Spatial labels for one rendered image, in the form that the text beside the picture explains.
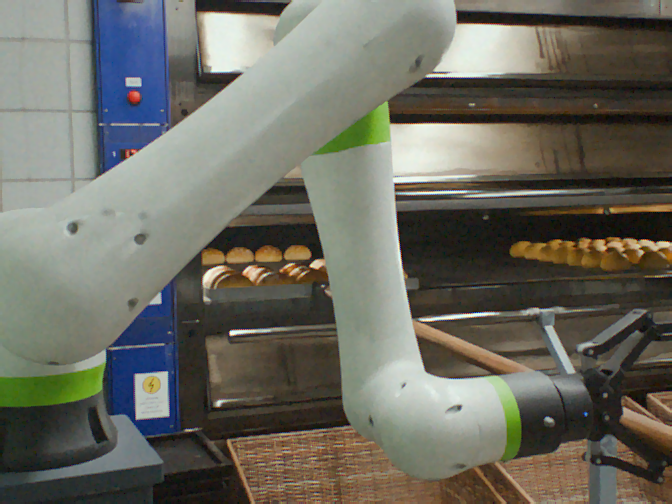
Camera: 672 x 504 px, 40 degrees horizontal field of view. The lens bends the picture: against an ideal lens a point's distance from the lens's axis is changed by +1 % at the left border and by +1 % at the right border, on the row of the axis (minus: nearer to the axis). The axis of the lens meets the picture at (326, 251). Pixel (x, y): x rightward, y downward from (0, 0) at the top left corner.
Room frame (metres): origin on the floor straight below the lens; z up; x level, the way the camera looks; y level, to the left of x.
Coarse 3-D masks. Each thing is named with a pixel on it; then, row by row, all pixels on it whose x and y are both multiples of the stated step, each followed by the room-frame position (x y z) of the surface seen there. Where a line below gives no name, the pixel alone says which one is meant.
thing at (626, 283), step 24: (408, 288) 2.36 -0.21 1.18; (432, 288) 2.36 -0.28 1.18; (456, 288) 2.37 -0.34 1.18; (480, 288) 2.39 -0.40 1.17; (504, 288) 2.41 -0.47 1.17; (528, 288) 2.43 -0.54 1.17; (552, 288) 2.46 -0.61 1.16; (576, 288) 2.48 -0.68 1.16; (600, 288) 2.50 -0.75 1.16; (624, 288) 2.53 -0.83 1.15; (648, 288) 2.56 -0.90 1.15; (216, 312) 2.16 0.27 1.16; (240, 312) 2.18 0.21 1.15; (264, 312) 2.20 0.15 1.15; (288, 312) 2.22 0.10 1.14; (312, 312) 2.24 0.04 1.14
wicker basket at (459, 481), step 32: (256, 448) 2.15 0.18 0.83; (320, 448) 2.19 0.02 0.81; (352, 448) 2.22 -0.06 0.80; (256, 480) 2.13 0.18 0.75; (288, 480) 2.15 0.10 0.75; (320, 480) 2.18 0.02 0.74; (352, 480) 2.20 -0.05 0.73; (384, 480) 2.22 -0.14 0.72; (416, 480) 2.24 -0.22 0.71; (448, 480) 2.22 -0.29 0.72; (480, 480) 2.05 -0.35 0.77
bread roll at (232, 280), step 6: (228, 276) 2.25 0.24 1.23; (234, 276) 2.25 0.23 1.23; (240, 276) 2.25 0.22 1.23; (216, 282) 2.25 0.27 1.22; (222, 282) 2.24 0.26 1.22; (228, 282) 2.23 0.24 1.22; (234, 282) 2.23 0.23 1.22; (240, 282) 2.24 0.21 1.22; (246, 282) 2.25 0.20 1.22; (216, 288) 2.24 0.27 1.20
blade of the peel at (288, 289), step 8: (408, 280) 2.36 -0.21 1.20; (416, 280) 2.37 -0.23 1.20; (208, 288) 2.24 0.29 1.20; (224, 288) 2.21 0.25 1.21; (232, 288) 2.22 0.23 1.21; (240, 288) 2.22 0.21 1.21; (248, 288) 2.23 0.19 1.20; (256, 288) 2.24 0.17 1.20; (264, 288) 2.24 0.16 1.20; (272, 288) 2.25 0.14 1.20; (280, 288) 2.26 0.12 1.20; (288, 288) 2.26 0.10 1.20; (296, 288) 2.27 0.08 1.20; (304, 288) 2.28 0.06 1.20; (312, 288) 2.28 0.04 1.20; (208, 296) 2.24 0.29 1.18; (216, 296) 2.21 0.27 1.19; (224, 296) 2.21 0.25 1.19; (232, 296) 2.22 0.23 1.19; (240, 296) 2.22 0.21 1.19; (248, 296) 2.23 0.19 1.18; (256, 296) 2.24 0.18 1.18; (264, 296) 2.24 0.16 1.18; (272, 296) 2.25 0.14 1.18
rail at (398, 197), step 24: (432, 192) 2.19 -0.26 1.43; (456, 192) 2.21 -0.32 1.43; (480, 192) 2.23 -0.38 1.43; (504, 192) 2.25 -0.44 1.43; (528, 192) 2.27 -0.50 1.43; (552, 192) 2.29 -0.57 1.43; (576, 192) 2.31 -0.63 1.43; (600, 192) 2.34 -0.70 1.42; (624, 192) 2.36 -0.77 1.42; (648, 192) 2.38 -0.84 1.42
